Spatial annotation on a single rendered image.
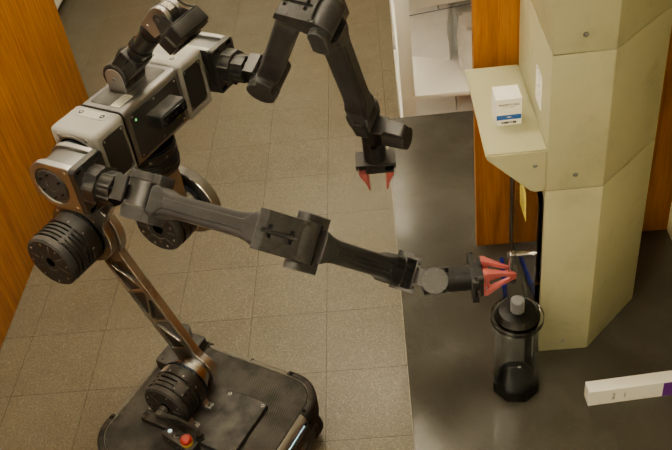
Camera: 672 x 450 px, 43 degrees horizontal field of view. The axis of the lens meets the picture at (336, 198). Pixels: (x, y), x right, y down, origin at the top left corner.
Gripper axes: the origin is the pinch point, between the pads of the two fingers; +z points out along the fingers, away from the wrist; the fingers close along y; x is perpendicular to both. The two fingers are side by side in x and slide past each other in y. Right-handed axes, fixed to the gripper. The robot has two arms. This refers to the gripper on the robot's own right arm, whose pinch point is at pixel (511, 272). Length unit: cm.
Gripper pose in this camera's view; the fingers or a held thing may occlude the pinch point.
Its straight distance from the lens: 190.0
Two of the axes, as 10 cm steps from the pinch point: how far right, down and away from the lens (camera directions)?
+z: 9.9, -1.1, -0.7
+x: 1.3, 7.8, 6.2
